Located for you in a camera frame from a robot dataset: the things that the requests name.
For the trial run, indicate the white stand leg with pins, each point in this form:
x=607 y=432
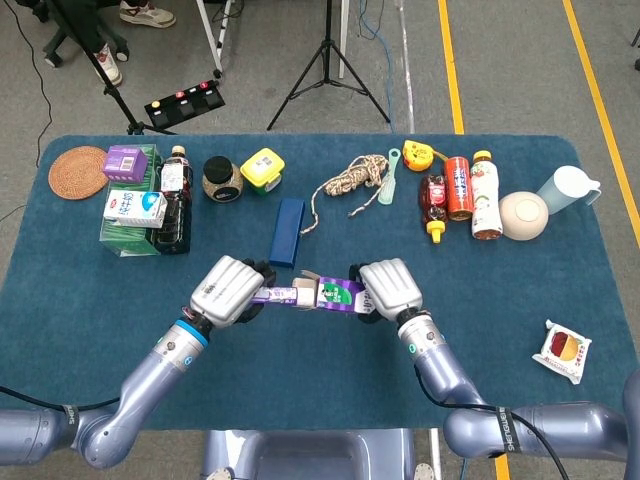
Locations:
x=344 y=40
x=212 y=40

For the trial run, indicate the yellow tape measure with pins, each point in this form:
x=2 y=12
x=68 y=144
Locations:
x=417 y=155

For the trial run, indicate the green mesh basket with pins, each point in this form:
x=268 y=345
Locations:
x=125 y=240

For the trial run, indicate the blue table cloth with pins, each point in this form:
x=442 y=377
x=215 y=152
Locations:
x=320 y=365

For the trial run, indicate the mint green spoon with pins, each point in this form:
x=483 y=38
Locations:
x=389 y=187

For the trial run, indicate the black office chair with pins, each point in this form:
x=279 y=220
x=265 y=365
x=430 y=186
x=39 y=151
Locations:
x=52 y=57

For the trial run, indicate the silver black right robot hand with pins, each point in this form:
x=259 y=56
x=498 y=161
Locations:
x=392 y=287

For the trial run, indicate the white snack packet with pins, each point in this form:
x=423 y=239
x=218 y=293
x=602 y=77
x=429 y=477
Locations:
x=562 y=350

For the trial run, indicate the green container yellow lid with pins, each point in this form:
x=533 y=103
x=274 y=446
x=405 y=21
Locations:
x=262 y=167

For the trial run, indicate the white blue milk carton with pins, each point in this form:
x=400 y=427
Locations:
x=130 y=207

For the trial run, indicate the white drink bottle yellow cap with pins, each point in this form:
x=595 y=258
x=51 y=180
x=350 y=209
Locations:
x=486 y=200

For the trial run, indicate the round woven coaster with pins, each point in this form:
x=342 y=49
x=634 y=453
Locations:
x=75 y=172

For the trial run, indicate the purple white toothpaste tube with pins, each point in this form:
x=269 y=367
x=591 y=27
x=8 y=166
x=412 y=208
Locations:
x=275 y=295

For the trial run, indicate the beige bowl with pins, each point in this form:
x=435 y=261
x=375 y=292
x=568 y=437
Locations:
x=522 y=217

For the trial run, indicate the orange drink can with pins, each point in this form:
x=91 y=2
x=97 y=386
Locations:
x=459 y=190

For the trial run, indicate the black slanted light stand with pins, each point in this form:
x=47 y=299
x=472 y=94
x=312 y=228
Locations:
x=117 y=100

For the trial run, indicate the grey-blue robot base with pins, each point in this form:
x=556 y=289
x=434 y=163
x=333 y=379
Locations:
x=300 y=455

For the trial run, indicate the dark soy sauce bottle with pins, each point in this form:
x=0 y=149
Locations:
x=175 y=220

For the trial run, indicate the dark blue rectangular box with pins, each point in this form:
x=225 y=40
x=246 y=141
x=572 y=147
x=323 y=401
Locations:
x=287 y=232

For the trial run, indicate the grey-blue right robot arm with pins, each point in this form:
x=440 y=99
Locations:
x=550 y=425

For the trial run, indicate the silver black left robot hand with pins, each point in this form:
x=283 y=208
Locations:
x=225 y=290

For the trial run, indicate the small purple box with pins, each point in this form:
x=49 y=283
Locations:
x=125 y=162

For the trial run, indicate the red squeeze bottle yellow cap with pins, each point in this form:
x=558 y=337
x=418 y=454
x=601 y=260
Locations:
x=434 y=200

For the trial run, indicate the purple cardboard box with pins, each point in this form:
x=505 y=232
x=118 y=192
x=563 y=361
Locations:
x=332 y=295

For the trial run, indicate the black camera tripod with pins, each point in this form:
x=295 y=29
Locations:
x=327 y=60

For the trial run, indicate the black foot pedal board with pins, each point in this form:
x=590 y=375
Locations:
x=185 y=105

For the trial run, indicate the seated person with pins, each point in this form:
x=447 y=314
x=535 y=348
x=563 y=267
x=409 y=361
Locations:
x=150 y=14

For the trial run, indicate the glass jar black lid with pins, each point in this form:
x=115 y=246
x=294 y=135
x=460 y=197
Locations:
x=222 y=180

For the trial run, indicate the light blue pitcher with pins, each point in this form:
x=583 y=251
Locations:
x=562 y=187

